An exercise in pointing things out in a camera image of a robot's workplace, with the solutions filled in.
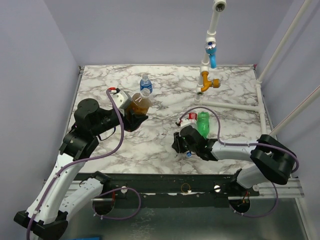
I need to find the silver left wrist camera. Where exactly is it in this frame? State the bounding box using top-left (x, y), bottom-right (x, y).
top-left (107, 87), bottom-right (132, 112)

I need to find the blue label Pocari bottle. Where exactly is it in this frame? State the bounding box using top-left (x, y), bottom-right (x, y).
top-left (139, 73), bottom-right (153, 93)

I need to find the white diagonal pole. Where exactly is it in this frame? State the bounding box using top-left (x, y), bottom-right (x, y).
top-left (256, 0), bottom-right (312, 85)

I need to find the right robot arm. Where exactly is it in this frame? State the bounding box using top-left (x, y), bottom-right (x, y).
top-left (171, 125), bottom-right (297, 196)

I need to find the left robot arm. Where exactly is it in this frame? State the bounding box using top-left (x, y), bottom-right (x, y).
top-left (14, 98), bottom-right (148, 240)

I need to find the green plastic bottle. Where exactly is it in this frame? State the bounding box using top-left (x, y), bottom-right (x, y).
top-left (197, 111), bottom-right (210, 139)

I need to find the clear bottle red cap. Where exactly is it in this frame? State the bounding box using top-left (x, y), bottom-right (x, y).
top-left (187, 112), bottom-right (198, 124)

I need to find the blue pipe valve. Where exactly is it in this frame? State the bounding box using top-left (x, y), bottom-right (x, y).
top-left (205, 41), bottom-right (217, 69)

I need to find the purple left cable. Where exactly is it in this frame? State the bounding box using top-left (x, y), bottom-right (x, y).
top-left (25, 89), bottom-right (142, 240)

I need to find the black mounting rail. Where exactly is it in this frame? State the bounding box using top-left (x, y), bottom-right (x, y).
top-left (93, 173), bottom-right (259, 210)

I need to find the orange pipe valve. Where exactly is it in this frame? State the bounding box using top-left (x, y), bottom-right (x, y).
top-left (200, 71), bottom-right (221, 93)

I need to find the white PVC pipe frame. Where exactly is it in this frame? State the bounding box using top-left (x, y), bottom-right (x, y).
top-left (194, 0), bottom-right (267, 134)

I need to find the gold red label bottle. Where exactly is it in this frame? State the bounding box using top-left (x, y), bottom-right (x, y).
top-left (126, 88), bottom-right (151, 115)

